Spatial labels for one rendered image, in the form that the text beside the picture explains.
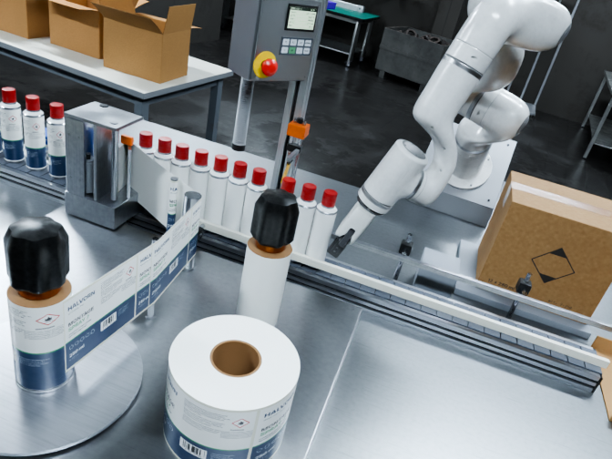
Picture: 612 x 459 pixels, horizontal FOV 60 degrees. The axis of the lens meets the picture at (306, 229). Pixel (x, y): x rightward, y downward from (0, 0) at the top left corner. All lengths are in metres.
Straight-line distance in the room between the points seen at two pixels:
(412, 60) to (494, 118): 5.85
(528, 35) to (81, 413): 1.10
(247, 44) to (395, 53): 6.34
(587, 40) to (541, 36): 6.90
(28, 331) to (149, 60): 2.13
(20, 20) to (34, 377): 2.69
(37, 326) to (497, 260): 1.10
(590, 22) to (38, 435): 7.83
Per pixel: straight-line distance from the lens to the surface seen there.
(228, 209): 1.34
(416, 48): 7.39
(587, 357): 1.37
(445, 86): 1.15
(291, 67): 1.29
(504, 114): 1.60
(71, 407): 0.95
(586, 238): 1.48
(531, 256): 1.49
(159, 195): 1.32
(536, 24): 1.26
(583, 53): 8.19
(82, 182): 1.38
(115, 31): 2.96
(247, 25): 1.24
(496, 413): 1.22
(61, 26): 3.31
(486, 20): 1.16
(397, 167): 1.15
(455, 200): 1.92
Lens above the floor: 1.61
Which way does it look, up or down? 29 degrees down
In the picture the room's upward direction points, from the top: 13 degrees clockwise
